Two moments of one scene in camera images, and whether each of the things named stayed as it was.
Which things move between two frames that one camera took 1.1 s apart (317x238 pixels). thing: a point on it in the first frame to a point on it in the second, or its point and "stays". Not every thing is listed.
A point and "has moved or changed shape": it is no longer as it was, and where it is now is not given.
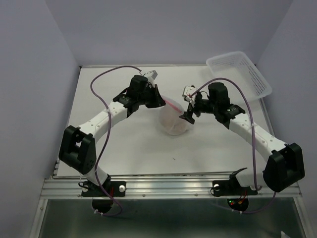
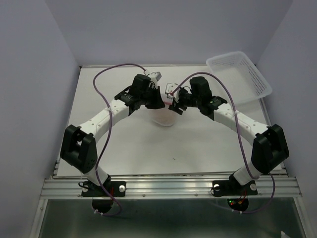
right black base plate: x=230 y=188 stays
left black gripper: x=158 y=101 stays
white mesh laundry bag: x=170 y=120 has moved or changed shape
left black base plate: x=115 y=188 stays
